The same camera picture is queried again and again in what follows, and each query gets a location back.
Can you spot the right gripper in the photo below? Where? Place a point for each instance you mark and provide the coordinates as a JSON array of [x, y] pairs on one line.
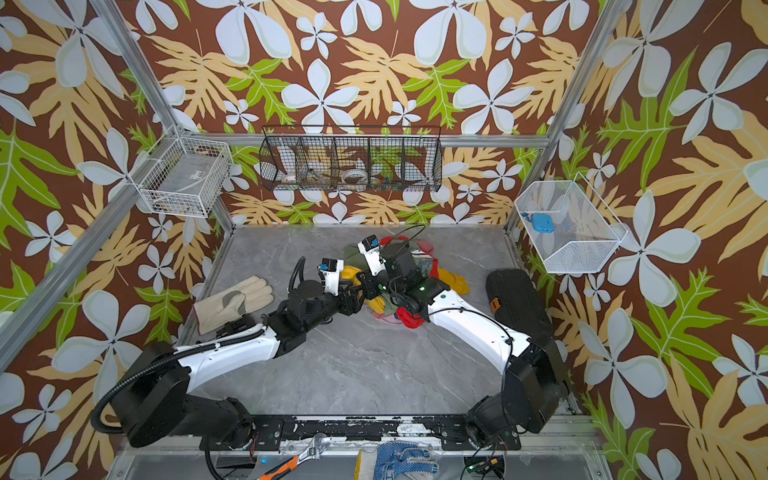
[[390, 279]]

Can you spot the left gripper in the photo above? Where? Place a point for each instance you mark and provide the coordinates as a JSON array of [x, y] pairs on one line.
[[349, 300]]

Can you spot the yellow cloth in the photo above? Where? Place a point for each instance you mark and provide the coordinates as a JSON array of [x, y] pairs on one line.
[[381, 306]]

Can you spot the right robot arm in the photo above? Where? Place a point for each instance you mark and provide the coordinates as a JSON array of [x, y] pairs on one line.
[[516, 338]]

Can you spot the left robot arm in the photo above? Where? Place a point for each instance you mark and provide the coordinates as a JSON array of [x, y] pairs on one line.
[[154, 398]]

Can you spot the red cloth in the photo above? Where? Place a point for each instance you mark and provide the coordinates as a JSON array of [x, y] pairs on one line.
[[411, 306]]

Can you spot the pink cloth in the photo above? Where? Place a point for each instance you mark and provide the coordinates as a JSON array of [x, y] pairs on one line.
[[424, 249]]

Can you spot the black oblong case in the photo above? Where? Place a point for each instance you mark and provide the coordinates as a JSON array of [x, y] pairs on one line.
[[515, 303]]

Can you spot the cream leather work glove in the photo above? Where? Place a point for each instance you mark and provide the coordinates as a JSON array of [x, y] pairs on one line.
[[245, 297]]

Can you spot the blue object in basket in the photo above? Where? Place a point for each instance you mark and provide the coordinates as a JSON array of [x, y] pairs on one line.
[[541, 223]]

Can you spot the blue dotted work glove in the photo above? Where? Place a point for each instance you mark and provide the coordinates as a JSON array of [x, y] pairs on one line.
[[398, 458]]

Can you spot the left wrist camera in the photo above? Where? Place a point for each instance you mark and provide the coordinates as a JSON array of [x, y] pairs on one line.
[[330, 271]]

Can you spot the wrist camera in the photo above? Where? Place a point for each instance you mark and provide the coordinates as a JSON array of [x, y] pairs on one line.
[[330, 271], [369, 247]]

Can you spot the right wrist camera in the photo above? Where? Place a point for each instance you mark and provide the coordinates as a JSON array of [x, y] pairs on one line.
[[369, 247]]

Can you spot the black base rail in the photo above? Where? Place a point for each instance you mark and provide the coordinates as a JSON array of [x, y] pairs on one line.
[[448, 432]]

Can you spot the black wire basket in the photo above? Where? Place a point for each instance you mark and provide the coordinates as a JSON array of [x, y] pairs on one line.
[[355, 158]]

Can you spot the orange handled adjustable wrench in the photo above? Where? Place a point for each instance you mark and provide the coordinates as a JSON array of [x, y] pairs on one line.
[[315, 448]]

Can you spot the white wire basket right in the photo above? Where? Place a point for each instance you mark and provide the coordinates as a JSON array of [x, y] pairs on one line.
[[587, 231]]

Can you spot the white wire basket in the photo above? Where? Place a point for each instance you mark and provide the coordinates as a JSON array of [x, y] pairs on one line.
[[182, 174], [587, 231]]

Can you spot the white wire basket left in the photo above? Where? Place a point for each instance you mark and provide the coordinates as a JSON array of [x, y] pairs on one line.
[[182, 174]]

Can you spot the aluminium frame post right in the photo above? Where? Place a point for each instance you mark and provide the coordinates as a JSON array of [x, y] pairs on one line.
[[601, 35]]

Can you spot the aluminium frame post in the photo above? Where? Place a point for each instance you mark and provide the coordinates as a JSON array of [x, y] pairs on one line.
[[148, 83], [601, 35]]

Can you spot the aluminium frame post left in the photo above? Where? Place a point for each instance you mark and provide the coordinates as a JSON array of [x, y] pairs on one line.
[[148, 83]]

